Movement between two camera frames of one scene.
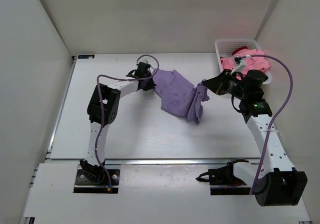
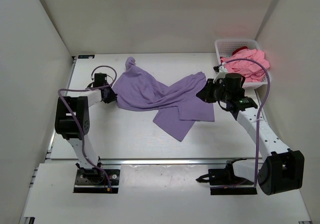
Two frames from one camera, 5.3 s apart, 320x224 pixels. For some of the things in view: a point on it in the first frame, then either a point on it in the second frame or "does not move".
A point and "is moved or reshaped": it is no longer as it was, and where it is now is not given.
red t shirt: [239, 48] does not move
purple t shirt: [178, 95] is moved or reshaped
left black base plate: [83, 185] does not move
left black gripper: [151, 85] → [113, 96]
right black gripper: [218, 85] → [206, 94]
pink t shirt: [255, 60] does not move
